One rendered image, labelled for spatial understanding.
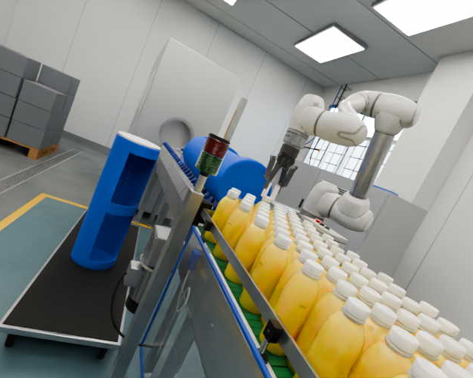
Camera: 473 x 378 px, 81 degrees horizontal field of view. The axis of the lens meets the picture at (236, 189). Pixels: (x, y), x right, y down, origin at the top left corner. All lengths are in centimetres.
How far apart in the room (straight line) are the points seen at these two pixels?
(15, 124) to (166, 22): 342
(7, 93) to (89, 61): 224
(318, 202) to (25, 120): 382
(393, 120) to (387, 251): 166
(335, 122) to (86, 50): 580
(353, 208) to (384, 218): 112
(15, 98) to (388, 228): 448
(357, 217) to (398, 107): 60
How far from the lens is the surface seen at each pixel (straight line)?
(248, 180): 130
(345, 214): 170
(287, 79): 692
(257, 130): 664
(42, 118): 448
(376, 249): 287
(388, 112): 156
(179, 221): 77
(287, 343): 59
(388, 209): 278
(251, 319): 73
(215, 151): 72
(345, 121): 106
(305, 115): 112
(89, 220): 199
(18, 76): 455
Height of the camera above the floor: 125
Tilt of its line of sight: 8 degrees down
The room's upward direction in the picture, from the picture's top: 25 degrees clockwise
